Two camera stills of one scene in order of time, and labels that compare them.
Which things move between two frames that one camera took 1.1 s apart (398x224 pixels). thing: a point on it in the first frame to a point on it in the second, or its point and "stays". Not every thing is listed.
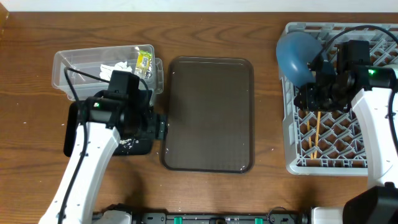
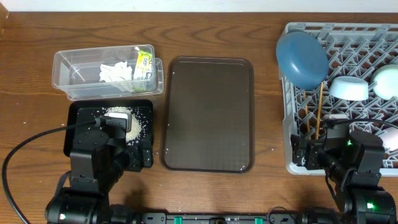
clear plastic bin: (77, 74) stays
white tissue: (106, 71) stays
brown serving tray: (210, 107) stays
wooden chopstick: (317, 135) stays
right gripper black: (308, 93) to (300, 147)
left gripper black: (154, 130) to (134, 165)
